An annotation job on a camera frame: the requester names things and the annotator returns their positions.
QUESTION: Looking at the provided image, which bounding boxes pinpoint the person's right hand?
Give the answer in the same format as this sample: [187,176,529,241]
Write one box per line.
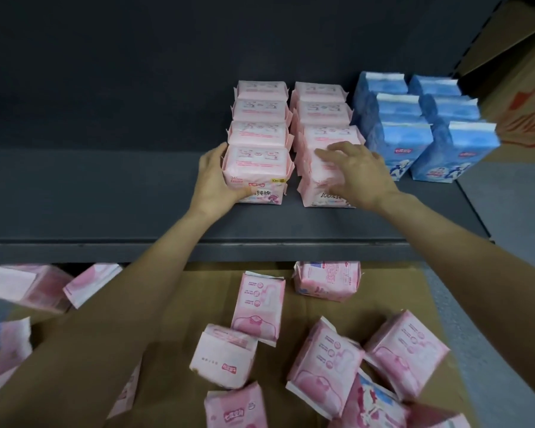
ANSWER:
[315,141,403,213]

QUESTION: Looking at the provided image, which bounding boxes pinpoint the person's left hand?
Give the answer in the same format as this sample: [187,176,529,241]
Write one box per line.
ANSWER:
[191,143,252,215]

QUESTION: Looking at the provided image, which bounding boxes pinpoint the pink pad pack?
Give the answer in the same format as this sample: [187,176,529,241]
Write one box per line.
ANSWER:
[296,149,363,209]
[221,144,296,206]

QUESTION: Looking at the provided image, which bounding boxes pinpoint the person's left forearm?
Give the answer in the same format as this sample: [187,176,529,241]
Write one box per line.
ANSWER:
[0,204,250,428]

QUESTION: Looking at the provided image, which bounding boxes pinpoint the person's right forearm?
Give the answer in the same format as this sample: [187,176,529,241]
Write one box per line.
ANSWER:
[377,191,535,411]

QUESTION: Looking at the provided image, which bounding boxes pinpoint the rows of blue packets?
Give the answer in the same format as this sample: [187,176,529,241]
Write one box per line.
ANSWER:
[350,71,503,182]

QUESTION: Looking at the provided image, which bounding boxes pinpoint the rows of pink packets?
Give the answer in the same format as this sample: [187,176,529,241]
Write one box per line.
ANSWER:
[227,80,366,175]

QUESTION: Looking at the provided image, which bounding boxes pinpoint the brown cardboard sheet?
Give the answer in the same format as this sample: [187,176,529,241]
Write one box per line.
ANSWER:
[9,261,479,428]

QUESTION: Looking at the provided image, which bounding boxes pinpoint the loose pile of pink packets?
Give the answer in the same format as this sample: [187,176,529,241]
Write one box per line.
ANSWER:
[0,261,473,428]

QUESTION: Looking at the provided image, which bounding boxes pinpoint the dark grey metal shelf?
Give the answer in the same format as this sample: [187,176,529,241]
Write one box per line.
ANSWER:
[0,0,512,266]

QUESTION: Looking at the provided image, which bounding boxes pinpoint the red printed cardboard box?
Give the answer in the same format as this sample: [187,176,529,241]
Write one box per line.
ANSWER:
[454,0,535,163]

